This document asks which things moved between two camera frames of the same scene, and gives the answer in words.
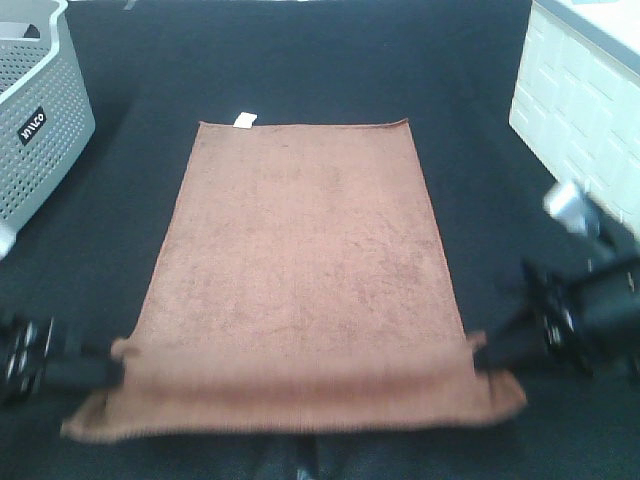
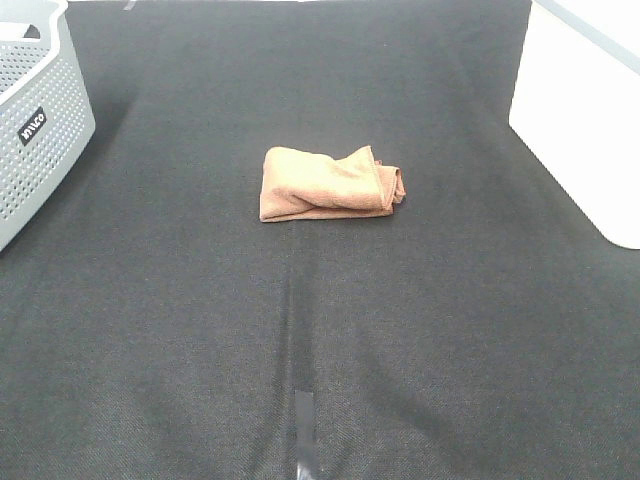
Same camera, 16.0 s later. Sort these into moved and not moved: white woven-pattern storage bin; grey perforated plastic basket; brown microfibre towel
Moved: brown microfibre towel
Not moved: white woven-pattern storage bin; grey perforated plastic basket
